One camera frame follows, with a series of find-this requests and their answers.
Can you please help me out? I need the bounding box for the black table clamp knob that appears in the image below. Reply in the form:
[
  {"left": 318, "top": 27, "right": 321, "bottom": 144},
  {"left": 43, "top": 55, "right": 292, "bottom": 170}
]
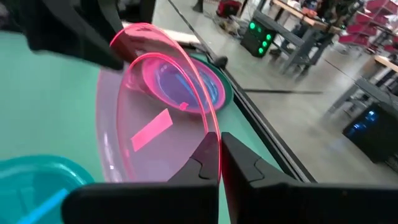
[{"left": 214, "top": 55, "right": 229, "bottom": 70}]

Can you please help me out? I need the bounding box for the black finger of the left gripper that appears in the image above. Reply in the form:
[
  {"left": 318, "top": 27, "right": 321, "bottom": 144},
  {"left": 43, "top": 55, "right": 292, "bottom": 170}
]
[
  {"left": 27, "top": 0, "right": 125, "bottom": 71},
  {"left": 98, "top": 0, "right": 124, "bottom": 37}
]

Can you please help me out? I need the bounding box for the black floor cable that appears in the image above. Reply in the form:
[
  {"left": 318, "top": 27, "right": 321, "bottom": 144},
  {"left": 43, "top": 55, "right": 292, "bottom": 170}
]
[{"left": 244, "top": 88, "right": 325, "bottom": 95}]

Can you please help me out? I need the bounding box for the red bin rack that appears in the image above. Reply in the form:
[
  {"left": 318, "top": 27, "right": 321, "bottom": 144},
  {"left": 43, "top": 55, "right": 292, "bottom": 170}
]
[{"left": 338, "top": 0, "right": 398, "bottom": 54}]

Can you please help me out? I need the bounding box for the grey workbench with wooden top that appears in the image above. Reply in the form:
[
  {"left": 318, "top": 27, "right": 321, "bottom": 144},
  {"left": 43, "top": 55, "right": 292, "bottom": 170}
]
[
  {"left": 253, "top": 0, "right": 343, "bottom": 76},
  {"left": 326, "top": 55, "right": 398, "bottom": 115}
]

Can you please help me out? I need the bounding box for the red toolbox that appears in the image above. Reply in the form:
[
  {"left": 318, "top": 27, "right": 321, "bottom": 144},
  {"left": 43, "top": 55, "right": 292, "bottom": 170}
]
[{"left": 216, "top": 0, "right": 243, "bottom": 18}]

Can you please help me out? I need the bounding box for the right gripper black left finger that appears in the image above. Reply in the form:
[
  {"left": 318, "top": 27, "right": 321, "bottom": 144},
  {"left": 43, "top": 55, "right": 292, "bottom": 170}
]
[{"left": 62, "top": 132, "right": 220, "bottom": 224}]

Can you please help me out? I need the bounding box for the clear pink plastic plate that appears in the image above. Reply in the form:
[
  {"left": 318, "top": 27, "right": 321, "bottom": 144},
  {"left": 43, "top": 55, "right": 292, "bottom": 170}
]
[{"left": 95, "top": 22, "right": 223, "bottom": 184}]

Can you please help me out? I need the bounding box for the clear blue plastic plate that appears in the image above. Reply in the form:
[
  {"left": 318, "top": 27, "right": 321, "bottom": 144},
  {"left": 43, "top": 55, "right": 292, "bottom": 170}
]
[
  {"left": 0, "top": 154, "right": 96, "bottom": 224},
  {"left": 154, "top": 63, "right": 220, "bottom": 108}
]

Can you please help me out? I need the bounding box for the dark green plastic plate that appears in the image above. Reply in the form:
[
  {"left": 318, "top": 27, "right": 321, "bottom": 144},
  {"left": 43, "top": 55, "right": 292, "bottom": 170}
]
[{"left": 188, "top": 53, "right": 234, "bottom": 108}]

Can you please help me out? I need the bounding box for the opaque magenta plastic plate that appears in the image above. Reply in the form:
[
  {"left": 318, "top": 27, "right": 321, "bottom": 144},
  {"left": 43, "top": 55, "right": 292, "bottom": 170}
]
[{"left": 136, "top": 55, "right": 227, "bottom": 114}]

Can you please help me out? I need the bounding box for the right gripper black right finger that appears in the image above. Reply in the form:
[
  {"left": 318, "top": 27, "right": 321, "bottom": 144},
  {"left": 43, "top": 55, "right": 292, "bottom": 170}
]
[{"left": 221, "top": 132, "right": 398, "bottom": 224}]

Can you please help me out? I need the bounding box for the black computer with green lights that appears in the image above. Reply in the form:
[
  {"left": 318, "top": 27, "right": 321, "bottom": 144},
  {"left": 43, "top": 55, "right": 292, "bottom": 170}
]
[{"left": 240, "top": 19, "right": 276, "bottom": 58}]

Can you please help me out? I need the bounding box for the black computer with blue lights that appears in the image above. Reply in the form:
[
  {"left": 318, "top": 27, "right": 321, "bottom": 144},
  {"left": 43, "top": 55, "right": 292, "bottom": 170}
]
[{"left": 341, "top": 103, "right": 398, "bottom": 165}]

